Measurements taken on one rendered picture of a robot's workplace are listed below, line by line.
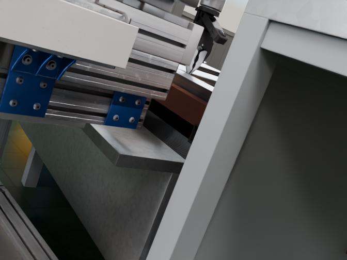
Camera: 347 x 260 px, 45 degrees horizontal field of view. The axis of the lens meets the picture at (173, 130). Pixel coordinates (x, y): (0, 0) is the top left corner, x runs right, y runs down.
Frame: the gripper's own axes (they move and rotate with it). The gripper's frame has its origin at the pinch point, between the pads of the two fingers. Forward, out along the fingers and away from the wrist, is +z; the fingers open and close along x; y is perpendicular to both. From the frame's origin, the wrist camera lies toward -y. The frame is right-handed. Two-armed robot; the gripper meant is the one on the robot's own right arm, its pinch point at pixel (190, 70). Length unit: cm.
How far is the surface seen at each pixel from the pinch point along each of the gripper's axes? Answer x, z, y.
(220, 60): -309, 6, 343
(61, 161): 20, 48, 27
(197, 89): 12.0, 2.1, -21.0
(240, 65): 50, -9, -73
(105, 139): 36.4, 18.4, -25.9
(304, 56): 50, -12, -80
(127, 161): 34, 20, -34
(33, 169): 9, 77, 78
